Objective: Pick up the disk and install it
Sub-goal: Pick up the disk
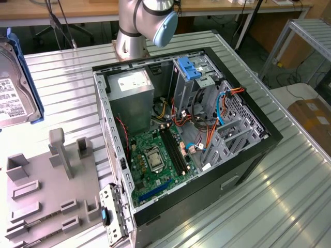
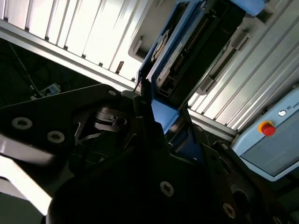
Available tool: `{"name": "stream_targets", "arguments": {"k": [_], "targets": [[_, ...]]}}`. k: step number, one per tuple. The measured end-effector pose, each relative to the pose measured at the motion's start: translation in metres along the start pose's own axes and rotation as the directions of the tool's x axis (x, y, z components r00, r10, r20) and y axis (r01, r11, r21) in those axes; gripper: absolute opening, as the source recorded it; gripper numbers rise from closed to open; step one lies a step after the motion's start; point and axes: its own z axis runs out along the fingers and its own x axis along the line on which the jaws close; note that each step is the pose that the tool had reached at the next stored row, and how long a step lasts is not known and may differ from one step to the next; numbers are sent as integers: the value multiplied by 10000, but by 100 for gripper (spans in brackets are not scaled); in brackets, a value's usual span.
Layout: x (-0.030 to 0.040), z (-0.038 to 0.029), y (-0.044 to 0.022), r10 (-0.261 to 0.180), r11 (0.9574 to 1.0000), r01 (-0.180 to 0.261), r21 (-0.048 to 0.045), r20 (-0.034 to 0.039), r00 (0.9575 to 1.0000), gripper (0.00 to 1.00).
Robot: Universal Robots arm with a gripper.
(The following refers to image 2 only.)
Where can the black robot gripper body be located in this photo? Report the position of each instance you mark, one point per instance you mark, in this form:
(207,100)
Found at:
(130,191)

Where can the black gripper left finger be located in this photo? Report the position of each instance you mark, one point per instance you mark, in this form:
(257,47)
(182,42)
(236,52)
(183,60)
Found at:
(46,112)

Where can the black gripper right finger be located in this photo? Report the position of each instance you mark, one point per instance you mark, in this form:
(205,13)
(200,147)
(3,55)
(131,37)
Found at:
(217,168)

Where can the hard disk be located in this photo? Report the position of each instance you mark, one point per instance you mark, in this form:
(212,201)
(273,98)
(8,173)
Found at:
(198,58)

